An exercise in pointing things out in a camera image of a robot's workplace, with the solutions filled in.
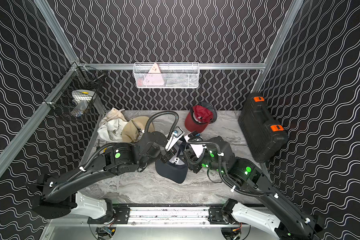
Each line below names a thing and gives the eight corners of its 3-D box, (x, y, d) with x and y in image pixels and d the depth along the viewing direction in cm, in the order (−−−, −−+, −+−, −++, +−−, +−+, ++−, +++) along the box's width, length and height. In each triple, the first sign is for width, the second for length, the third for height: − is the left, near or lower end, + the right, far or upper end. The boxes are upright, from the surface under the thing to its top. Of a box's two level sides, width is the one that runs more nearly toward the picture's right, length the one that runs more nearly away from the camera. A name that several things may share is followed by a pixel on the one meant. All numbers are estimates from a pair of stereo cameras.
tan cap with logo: (130, 146, 102) (125, 136, 93) (122, 136, 108) (116, 125, 98) (154, 131, 111) (151, 120, 101) (145, 122, 116) (142, 111, 107)
